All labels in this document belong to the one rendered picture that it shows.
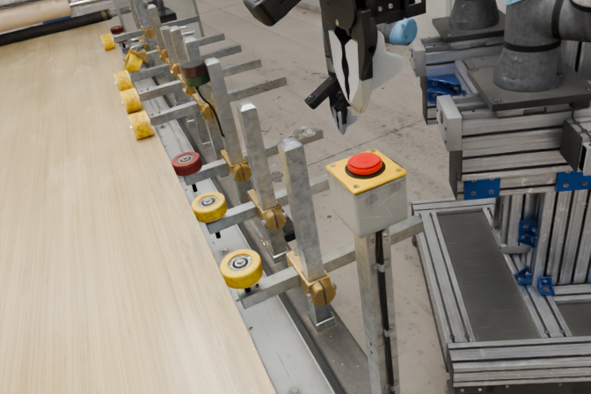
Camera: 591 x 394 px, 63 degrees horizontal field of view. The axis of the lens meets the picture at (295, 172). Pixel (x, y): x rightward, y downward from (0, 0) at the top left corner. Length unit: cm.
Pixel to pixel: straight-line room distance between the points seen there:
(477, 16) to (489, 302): 93
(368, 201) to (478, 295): 131
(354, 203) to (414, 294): 158
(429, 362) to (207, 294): 113
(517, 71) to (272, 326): 81
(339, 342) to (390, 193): 55
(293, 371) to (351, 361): 16
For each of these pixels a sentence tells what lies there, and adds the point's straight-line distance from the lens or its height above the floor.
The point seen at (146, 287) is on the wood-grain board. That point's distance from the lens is 100.
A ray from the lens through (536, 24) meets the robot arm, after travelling 117.
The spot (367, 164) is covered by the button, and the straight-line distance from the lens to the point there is 56.
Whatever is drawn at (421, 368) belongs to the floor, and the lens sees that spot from 188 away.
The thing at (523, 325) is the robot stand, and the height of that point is 21.
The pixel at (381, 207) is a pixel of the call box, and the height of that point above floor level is 118.
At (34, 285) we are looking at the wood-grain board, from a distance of 114.
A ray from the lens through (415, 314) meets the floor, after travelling 204.
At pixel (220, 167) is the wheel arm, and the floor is 85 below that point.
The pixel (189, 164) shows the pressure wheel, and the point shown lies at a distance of 135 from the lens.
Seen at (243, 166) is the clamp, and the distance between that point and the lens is 134.
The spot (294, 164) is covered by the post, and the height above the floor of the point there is 111.
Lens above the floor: 152
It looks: 31 degrees down
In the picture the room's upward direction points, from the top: 10 degrees counter-clockwise
